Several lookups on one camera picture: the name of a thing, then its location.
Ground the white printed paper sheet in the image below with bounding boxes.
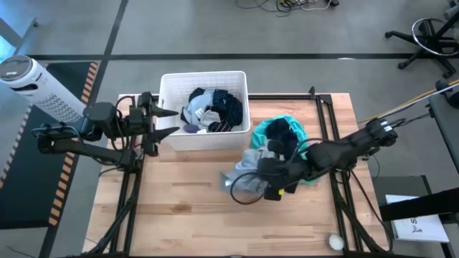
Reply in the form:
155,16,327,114
385,193,450,244

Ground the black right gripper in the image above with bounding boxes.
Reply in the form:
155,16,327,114
257,156,311,202

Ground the white plastic laundry basket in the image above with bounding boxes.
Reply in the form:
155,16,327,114
156,70,251,152

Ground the white rod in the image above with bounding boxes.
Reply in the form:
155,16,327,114
379,82,459,119

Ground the light grey garment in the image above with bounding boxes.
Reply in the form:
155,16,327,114
199,109,222,130

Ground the grey side table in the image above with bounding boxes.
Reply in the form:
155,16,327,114
428,80,459,180

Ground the dark navy garment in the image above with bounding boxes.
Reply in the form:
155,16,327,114
265,118,301,158

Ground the pale blue-grey garment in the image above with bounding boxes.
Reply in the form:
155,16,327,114
181,88,216,126

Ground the teal garment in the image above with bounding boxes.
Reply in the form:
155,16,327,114
250,114,320,186

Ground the tangle of floor cables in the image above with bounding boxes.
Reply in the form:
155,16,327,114
235,0,340,15

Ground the white rolled sock ball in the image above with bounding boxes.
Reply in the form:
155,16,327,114
328,234,345,252

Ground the dark striped sock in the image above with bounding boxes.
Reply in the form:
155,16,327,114
207,120,232,133

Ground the black aluminium table frame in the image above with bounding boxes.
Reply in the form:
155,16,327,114
82,85,392,258

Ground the yellow rod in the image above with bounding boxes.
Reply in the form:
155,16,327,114
358,79,459,125

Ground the navy dotted garment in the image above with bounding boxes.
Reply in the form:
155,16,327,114
209,88,244,128

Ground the black hazard-striped floor mat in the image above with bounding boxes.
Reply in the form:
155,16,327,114
0,61,100,230

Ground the black flat bar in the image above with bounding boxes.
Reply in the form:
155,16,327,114
379,188,459,222

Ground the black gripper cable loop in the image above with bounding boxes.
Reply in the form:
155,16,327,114
229,171,268,206

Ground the white tower fan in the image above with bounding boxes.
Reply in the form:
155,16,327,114
0,54,87,125

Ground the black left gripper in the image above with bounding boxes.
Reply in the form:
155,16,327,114
128,91,181,157

